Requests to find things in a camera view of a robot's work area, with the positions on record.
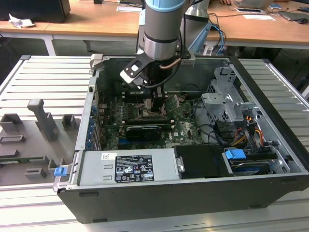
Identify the CPU socket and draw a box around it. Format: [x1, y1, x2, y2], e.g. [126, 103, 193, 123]
[136, 103, 168, 120]

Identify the black RAM stick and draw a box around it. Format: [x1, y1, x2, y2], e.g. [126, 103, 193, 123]
[126, 117, 176, 126]
[124, 91, 169, 103]

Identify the black graphics card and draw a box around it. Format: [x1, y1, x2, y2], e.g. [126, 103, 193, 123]
[125, 124, 162, 142]

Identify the green motherboard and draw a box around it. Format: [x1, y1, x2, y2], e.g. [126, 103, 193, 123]
[96, 94, 206, 149]

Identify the metal disk bay cage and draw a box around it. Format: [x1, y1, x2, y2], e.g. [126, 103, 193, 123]
[200, 66, 261, 126]

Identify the white paper sheet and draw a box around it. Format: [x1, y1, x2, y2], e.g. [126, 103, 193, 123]
[116, 6, 143, 12]
[242, 14, 276, 21]

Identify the wooden desk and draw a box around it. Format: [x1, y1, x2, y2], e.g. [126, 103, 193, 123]
[0, 0, 309, 50]

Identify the grey power supply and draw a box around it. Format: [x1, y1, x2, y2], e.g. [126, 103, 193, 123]
[78, 148, 182, 187]

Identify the hard disk in blue carrier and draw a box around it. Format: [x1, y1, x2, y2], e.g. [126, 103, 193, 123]
[224, 148, 278, 176]

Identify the black open PC case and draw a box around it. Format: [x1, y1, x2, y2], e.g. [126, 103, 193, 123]
[52, 53, 309, 224]

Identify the grey parts rack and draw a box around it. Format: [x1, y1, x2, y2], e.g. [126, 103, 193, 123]
[0, 98, 82, 187]

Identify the white framed tablet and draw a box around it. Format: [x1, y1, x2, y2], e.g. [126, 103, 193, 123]
[235, 7, 264, 14]

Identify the black computer tower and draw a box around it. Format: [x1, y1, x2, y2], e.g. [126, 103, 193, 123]
[0, 0, 71, 24]

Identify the crumpled white paper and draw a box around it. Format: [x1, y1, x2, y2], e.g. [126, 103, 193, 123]
[8, 13, 36, 29]

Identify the grey laptop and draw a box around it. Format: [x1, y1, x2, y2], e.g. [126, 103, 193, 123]
[280, 11, 309, 22]

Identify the black camera cable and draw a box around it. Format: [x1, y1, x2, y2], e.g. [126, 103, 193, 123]
[144, 58, 182, 88]

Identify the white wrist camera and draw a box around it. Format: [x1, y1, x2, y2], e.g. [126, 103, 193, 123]
[120, 56, 148, 89]

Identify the grey case latch handle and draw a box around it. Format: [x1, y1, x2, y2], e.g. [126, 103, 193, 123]
[89, 53, 104, 71]

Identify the blue cable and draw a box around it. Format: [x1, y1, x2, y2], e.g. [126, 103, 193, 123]
[211, 24, 227, 57]

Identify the coloured wire bundle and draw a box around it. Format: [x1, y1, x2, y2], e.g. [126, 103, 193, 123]
[230, 115, 266, 148]

